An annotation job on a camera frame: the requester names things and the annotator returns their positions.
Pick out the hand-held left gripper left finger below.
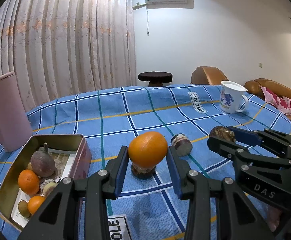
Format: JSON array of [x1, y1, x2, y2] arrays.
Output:
[[18, 145, 129, 240]]

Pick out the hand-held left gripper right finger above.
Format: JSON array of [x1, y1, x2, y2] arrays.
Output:
[[167, 146, 276, 240]]

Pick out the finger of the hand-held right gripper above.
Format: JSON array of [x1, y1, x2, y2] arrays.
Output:
[[207, 136, 291, 176], [226, 125, 291, 166]]

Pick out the dark brown knobbly fruit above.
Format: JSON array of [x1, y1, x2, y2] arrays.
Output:
[[209, 126, 236, 143], [131, 162, 156, 180]]

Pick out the orange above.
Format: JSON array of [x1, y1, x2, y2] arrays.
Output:
[[27, 196, 46, 215], [18, 169, 40, 195], [128, 131, 168, 168]]

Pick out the metal tin box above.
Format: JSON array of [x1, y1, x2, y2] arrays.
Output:
[[0, 134, 92, 232]]

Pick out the blue and white cupcake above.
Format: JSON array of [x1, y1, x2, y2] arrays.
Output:
[[39, 179, 58, 197]]

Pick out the purple round fruit with stem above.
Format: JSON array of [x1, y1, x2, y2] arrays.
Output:
[[30, 142, 56, 178]]

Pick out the green-brown kiwi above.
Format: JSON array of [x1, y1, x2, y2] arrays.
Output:
[[18, 200, 31, 218]]

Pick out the small brown jar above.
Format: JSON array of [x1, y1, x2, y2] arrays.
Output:
[[170, 133, 193, 157]]

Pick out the white mug with blue print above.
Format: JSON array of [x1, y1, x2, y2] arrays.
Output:
[[219, 80, 249, 114]]

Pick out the pink floral cloth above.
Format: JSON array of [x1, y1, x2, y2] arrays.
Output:
[[260, 86, 291, 117]]

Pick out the printed paper leaflet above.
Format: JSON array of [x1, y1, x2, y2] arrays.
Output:
[[12, 150, 76, 228]]

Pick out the brown leather sofa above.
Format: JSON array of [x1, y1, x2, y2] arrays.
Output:
[[244, 78, 291, 130]]

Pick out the blue plaid tablecloth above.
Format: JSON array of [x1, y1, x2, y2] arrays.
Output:
[[0, 83, 291, 240]]

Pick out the brown leather armchair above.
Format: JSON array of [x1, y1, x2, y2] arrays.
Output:
[[191, 66, 228, 85]]

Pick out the dark brown round stool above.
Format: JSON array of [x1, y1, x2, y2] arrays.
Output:
[[138, 71, 173, 87]]

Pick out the pink plastic jug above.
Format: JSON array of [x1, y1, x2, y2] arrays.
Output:
[[0, 71, 33, 153]]

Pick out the beige floral curtain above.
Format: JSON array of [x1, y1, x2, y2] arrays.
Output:
[[0, 0, 137, 110]]

